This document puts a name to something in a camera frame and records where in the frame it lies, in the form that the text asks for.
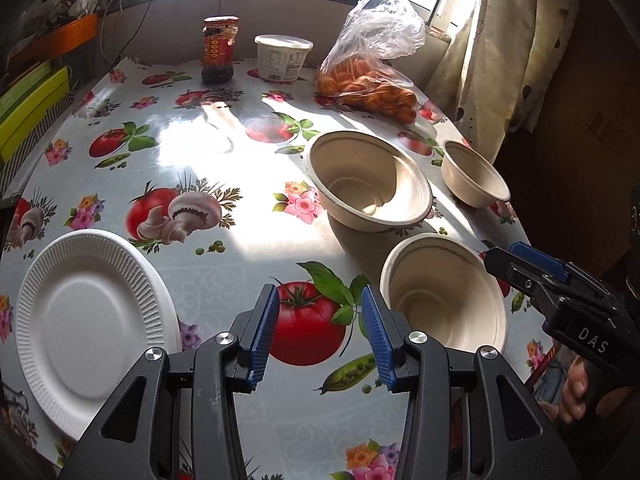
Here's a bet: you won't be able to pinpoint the small beige paper bowl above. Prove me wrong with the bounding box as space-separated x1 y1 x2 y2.
440 140 512 209

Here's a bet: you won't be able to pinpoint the white cable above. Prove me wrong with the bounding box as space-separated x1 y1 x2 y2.
97 0 126 68

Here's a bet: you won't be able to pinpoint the person's right hand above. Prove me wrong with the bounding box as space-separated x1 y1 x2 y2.
557 355 601 423

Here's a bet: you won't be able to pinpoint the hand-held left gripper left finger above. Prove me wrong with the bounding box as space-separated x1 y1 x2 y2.
60 284 281 480

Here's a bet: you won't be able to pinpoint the red label sauce jar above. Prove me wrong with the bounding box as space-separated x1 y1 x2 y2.
201 16 241 85

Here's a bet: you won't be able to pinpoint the white foam plate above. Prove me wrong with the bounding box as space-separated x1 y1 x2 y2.
145 255 183 356
15 229 176 443

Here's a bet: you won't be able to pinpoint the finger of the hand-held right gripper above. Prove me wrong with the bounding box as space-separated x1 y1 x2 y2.
484 247 561 313
510 241 623 311

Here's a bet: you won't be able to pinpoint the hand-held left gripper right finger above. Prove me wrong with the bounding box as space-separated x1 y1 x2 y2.
361 285 583 480

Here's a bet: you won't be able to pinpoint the lime green flat box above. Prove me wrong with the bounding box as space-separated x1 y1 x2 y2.
0 67 71 161

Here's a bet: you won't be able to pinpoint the cream spotted curtain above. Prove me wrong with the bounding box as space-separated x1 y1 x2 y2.
440 0 586 136

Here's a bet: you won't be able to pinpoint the large beige paper bowl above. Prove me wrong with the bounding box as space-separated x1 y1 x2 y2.
379 232 510 353
303 130 434 232

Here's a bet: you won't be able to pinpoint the vegetable print tablecloth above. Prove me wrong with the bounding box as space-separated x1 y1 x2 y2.
0 55 556 480

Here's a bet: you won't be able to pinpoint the white plastic tub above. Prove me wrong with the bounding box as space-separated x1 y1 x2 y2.
254 34 314 82

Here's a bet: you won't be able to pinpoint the plastic bag of oranges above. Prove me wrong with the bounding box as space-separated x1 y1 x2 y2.
314 0 427 123

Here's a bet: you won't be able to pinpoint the orange tray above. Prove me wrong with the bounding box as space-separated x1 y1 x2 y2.
10 12 99 68

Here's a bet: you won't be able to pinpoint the dark green flat box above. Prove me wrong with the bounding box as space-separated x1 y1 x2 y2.
0 60 53 106

